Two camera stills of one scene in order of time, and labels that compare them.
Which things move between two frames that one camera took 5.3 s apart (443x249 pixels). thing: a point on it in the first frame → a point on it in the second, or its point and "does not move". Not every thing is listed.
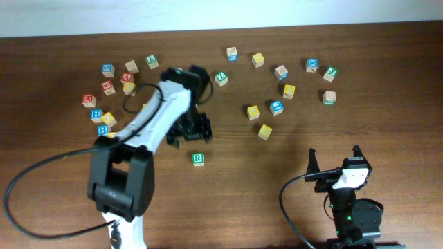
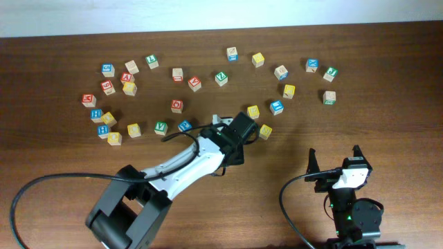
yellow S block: x=264 y=131 does not move
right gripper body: x=325 y=185 does not move
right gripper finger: x=356 y=151 does not move
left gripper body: x=195 y=126 → x=241 y=160
